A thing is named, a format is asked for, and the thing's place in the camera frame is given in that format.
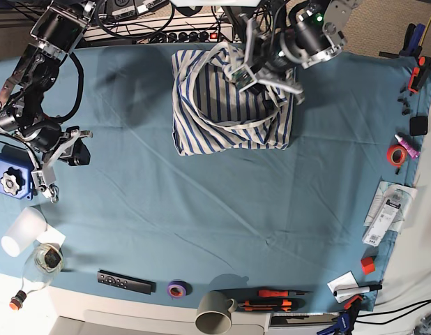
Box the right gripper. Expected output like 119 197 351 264
18 120 93 170

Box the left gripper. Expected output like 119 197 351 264
239 14 305 112

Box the blue white striped T-shirt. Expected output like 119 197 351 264
172 42 293 156

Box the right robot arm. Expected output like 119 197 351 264
0 1 97 166

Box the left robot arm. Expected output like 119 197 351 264
230 1 362 105

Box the silver padlock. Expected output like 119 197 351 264
38 184 59 204

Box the blue box with black knob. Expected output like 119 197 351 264
0 153 34 200

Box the black power strip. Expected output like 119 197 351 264
166 31 233 43

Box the white paper note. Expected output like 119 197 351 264
36 224 66 248

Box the white plastic cup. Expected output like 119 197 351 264
1 207 47 258

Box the clear glass bottle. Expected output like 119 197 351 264
9 244 63 311

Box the teal table cloth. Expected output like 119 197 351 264
0 43 431 311

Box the orange tape roll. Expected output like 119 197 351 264
386 144 408 168

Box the black remote control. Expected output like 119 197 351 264
97 270 156 295

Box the purple white glue tube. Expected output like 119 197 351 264
394 134 420 158

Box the small black square box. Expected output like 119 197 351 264
409 116 428 137

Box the blue spring clamp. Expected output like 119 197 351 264
398 23 425 58

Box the black white product package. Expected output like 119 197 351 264
362 188 404 247

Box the purple tape roll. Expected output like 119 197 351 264
167 280 188 299

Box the red cube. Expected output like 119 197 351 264
361 256 376 275

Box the orange black screwdriver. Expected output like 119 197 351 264
257 289 311 298

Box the white paper card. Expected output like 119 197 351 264
327 271 358 294

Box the orange black utility knife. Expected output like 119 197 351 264
239 299 305 312

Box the grey ceramic mug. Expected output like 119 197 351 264
195 291 238 334

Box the blue black bar clamp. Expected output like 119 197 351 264
317 295 363 335

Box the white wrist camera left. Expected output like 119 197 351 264
230 64 257 92

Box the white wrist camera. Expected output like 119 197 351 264
31 166 56 188
230 64 257 92

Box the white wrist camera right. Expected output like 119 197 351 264
31 166 56 188

